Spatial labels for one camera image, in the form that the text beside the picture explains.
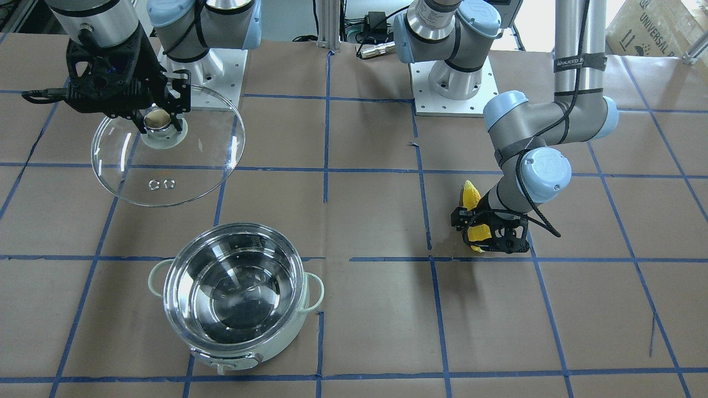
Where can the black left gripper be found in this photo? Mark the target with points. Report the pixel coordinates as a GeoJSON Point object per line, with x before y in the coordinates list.
{"type": "Point", "coordinates": [489, 210]}

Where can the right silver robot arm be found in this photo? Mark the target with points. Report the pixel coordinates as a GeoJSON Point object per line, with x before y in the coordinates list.
{"type": "Point", "coordinates": [187, 29]}

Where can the white steel cooking pot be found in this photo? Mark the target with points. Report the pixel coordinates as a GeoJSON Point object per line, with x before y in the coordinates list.
{"type": "Point", "coordinates": [237, 295]}

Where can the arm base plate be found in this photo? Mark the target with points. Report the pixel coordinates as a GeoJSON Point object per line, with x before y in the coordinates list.
{"type": "Point", "coordinates": [221, 70]}
{"type": "Point", "coordinates": [440, 91]}

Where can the glass pot lid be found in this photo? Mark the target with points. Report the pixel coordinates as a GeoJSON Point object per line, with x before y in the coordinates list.
{"type": "Point", "coordinates": [163, 166]}

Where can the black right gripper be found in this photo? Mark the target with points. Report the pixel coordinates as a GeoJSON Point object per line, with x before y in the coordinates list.
{"type": "Point", "coordinates": [145, 71]}

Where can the cardboard box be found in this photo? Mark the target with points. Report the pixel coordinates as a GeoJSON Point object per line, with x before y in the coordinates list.
{"type": "Point", "coordinates": [656, 28]}

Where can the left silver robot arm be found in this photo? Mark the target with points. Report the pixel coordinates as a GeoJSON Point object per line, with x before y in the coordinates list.
{"type": "Point", "coordinates": [457, 36]}

